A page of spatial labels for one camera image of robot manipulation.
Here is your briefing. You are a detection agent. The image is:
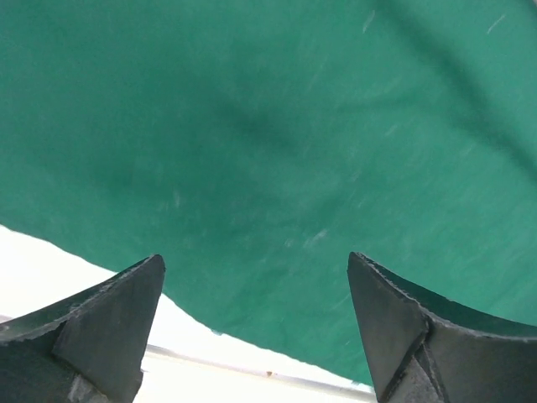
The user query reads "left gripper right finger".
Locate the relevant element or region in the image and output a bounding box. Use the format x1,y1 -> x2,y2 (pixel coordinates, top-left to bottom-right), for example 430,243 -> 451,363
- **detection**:
347,253 -> 536,403

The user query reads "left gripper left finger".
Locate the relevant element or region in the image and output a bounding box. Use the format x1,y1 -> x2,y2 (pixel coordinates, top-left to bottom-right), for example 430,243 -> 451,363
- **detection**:
1,254 -> 165,402

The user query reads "green surgical drape cloth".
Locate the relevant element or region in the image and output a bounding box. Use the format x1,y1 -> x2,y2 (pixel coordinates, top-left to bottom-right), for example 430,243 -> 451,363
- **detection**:
1,1 -> 536,383

